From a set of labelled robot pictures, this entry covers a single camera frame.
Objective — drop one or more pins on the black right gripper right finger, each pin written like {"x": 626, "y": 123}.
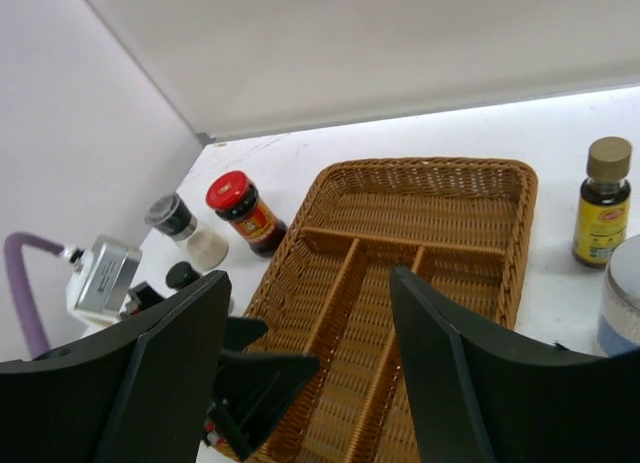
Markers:
{"x": 479, "y": 392}

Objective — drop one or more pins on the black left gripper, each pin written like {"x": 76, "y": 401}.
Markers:
{"x": 252, "y": 391}

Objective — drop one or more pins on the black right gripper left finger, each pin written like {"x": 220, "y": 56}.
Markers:
{"x": 137, "y": 391}

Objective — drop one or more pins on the silver lid white pepper jar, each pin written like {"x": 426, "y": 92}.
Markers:
{"x": 618, "y": 323}

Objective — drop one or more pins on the small black pepper grinder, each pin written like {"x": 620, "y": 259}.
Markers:
{"x": 181, "y": 275}

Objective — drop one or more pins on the red lid chili sauce jar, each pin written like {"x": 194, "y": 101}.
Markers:
{"x": 235, "y": 199}

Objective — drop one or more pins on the clear salt grinder black top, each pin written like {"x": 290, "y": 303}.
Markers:
{"x": 203, "y": 246}

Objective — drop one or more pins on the brown wicker divided basket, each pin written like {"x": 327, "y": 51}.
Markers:
{"x": 378, "y": 249}

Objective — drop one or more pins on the yellow label sesame oil bottle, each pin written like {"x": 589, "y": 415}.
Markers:
{"x": 604, "y": 202}

